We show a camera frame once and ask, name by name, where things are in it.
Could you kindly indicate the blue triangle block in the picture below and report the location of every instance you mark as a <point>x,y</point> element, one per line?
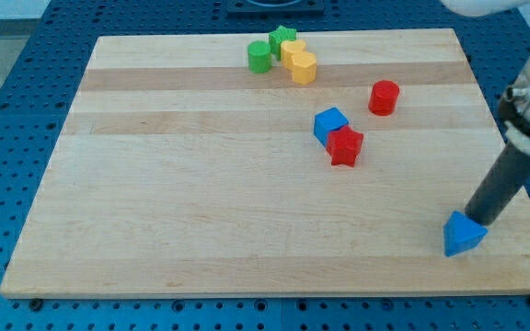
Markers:
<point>462,234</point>

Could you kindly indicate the wooden board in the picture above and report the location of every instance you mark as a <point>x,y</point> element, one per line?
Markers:
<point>178,173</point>

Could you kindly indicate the red star block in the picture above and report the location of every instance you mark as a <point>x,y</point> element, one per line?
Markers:
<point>344,145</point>

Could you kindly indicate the blue cube block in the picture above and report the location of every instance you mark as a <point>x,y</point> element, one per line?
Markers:
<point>326,121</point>

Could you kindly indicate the yellow hexagon block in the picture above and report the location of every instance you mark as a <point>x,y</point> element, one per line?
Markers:
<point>304,69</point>

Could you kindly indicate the green cylinder block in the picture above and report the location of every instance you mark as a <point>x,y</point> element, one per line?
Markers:
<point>259,57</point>

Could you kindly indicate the yellow heart block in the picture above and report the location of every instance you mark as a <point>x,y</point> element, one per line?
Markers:
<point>288,49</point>

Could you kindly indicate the green star block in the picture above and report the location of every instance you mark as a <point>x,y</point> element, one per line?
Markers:
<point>278,36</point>

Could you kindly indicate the red cylinder block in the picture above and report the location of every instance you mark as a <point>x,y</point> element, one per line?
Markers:
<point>383,98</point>

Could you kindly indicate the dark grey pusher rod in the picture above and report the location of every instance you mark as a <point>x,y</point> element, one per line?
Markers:
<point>505,178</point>

